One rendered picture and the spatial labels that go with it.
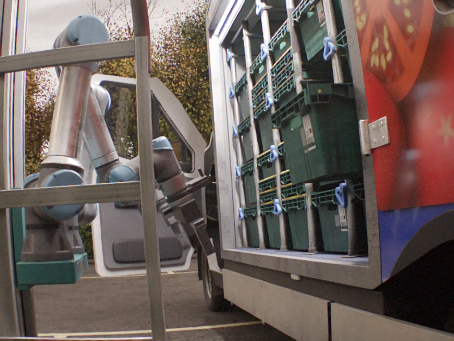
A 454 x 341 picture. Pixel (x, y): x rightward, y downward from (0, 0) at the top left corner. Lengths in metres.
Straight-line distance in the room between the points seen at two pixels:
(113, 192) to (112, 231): 3.82
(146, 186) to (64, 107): 0.59
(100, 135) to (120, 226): 3.20
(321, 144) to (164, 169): 0.44
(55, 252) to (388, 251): 0.85
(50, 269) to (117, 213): 3.31
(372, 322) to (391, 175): 0.43
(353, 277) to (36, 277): 0.89
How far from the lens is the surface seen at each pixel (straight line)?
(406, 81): 1.31
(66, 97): 1.42
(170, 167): 1.52
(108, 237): 4.70
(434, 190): 1.21
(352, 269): 1.67
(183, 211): 1.50
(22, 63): 0.98
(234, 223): 3.80
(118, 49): 0.94
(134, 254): 4.74
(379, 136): 1.43
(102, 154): 1.58
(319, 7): 2.32
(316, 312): 2.03
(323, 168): 1.59
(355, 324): 1.70
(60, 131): 1.40
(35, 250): 1.48
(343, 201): 2.02
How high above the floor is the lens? 0.78
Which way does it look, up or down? 5 degrees up
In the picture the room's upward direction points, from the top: 4 degrees counter-clockwise
